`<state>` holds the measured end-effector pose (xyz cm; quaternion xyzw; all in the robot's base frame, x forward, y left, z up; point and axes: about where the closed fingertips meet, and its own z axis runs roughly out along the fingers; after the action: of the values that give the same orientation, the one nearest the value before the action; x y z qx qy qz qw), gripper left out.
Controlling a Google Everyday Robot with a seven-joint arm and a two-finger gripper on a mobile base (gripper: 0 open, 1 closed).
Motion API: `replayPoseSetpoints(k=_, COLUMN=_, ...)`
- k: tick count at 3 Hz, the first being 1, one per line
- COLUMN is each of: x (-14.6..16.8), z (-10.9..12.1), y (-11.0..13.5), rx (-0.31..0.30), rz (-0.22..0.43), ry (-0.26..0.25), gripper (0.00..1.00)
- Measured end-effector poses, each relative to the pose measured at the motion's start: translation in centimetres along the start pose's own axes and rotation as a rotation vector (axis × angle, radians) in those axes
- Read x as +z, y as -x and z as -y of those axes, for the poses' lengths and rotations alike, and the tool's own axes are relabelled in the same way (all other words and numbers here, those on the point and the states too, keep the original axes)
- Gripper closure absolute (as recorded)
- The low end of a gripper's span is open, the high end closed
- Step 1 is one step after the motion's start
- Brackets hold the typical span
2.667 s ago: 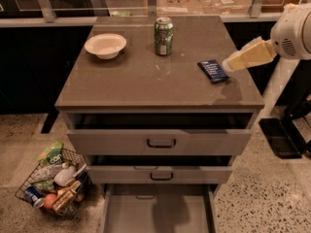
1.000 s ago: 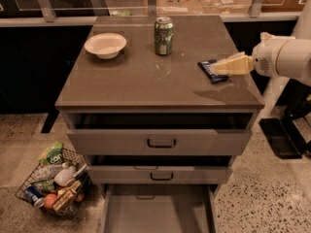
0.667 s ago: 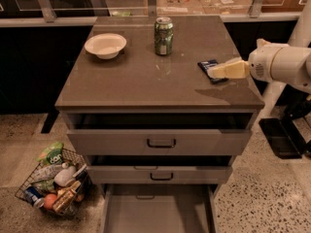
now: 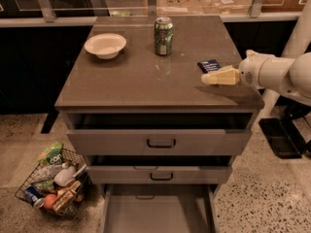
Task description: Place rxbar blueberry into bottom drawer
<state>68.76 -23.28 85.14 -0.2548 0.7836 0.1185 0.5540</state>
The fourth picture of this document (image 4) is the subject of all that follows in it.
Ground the cardboard box left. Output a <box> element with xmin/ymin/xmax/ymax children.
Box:
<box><xmin>156</xmin><ymin>0</ymin><xmax>204</xmax><ymax>15</ymax></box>

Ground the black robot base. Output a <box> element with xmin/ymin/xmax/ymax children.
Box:
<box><xmin>259</xmin><ymin>118</ymin><xmax>311</xmax><ymax>159</ymax></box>

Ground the green chip bag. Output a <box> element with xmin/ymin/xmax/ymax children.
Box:
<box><xmin>37</xmin><ymin>142</ymin><xmax>63</xmax><ymax>165</ymax></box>

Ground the green soda can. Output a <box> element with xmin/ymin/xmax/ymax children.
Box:
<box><xmin>154</xmin><ymin>17</ymin><xmax>173</xmax><ymax>55</ymax></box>

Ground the grey top drawer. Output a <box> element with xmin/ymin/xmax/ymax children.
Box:
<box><xmin>68</xmin><ymin>113</ymin><xmax>251</xmax><ymax>156</ymax></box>

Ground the grey drawer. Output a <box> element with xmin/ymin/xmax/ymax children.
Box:
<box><xmin>99</xmin><ymin>184</ymin><xmax>219</xmax><ymax>233</ymax></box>
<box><xmin>68</xmin><ymin>113</ymin><xmax>251</xmax><ymax>156</ymax></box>
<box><xmin>87</xmin><ymin>155</ymin><xmax>232</xmax><ymax>184</ymax></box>

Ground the white bowl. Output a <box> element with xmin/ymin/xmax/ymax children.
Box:
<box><xmin>85</xmin><ymin>33</ymin><xmax>126</xmax><ymax>59</ymax></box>

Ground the brown snack box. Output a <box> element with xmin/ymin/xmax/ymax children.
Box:
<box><xmin>52</xmin><ymin>189</ymin><xmax>76</xmax><ymax>215</ymax></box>

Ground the grey bottom drawer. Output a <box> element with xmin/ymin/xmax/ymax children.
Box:
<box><xmin>99</xmin><ymin>184</ymin><xmax>219</xmax><ymax>233</ymax></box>

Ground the orange fruit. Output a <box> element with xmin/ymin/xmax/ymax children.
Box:
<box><xmin>44</xmin><ymin>194</ymin><xmax>57</xmax><ymax>210</ymax></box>

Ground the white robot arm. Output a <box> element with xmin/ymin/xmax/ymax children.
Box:
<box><xmin>201</xmin><ymin>0</ymin><xmax>311</xmax><ymax>117</ymax></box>

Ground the blue rxbar blueberry bar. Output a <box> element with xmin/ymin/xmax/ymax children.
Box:
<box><xmin>197</xmin><ymin>59</ymin><xmax>221</xmax><ymax>74</ymax></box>

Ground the grey middle drawer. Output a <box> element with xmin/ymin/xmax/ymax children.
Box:
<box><xmin>87</xmin><ymin>155</ymin><xmax>232</xmax><ymax>184</ymax></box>

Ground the blue soda can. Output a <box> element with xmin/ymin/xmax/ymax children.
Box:
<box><xmin>23</xmin><ymin>186</ymin><xmax>45</xmax><ymax>209</ymax></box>

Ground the white plastic bottle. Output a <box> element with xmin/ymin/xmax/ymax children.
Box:
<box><xmin>53</xmin><ymin>166</ymin><xmax>76</xmax><ymax>187</ymax></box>

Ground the clear plastic water bottle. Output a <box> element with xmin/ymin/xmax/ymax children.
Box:
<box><xmin>33</xmin><ymin>165</ymin><xmax>63</xmax><ymax>182</ymax></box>

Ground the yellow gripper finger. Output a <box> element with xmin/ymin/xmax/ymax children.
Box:
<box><xmin>201</xmin><ymin>68</ymin><xmax>240</xmax><ymax>85</ymax></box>

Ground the grey drawer cabinet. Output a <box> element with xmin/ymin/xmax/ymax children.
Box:
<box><xmin>53</xmin><ymin>15</ymin><xmax>265</xmax><ymax>233</ymax></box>

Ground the wire basket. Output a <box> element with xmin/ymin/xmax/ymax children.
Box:
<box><xmin>15</xmin><ymin>149</ymin><xmax>91</xmax><ymax>217</ymax></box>

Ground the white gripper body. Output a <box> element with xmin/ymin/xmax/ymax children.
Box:
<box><xmin>238</xmin><ymin>50</ymin><xmax>275</xmax><ymax>90</ymax></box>

